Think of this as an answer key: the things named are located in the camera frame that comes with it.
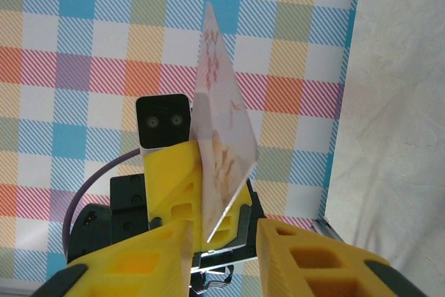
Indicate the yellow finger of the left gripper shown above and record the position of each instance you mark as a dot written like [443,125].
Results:
[243,199]
[167,178]

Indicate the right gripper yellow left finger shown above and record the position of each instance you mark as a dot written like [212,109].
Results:
[139,269]

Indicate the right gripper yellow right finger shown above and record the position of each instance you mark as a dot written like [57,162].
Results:
[313,269]

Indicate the pink floral translucent card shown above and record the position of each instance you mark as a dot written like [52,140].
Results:
[222,119]

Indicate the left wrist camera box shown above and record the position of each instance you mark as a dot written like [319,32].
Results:
[163,123]

